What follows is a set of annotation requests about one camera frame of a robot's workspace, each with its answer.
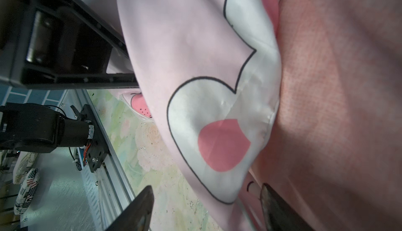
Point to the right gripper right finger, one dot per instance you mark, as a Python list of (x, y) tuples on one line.
[(278, 215)]

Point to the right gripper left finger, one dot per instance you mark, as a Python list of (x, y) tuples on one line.
[(137, 216)]

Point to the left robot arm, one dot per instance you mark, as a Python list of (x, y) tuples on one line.
[(37, 128)]

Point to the salmon pink feather pillow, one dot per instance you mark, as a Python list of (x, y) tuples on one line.
[(335, 152)]

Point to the aluminium mounting rail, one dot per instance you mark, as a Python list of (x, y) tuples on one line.
[(107, 190)]

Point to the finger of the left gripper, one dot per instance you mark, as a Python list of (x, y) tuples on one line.
[(59, 44)]

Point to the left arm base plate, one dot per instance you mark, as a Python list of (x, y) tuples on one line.
[(92, 138)]

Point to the light pink bunny pillow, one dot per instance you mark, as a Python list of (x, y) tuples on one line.
[(210, 73)]

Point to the patterned shoes on floor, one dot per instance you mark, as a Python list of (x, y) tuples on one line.
[(27, 177)]

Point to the floral table mat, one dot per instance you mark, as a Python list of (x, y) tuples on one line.
[(146, 161)]

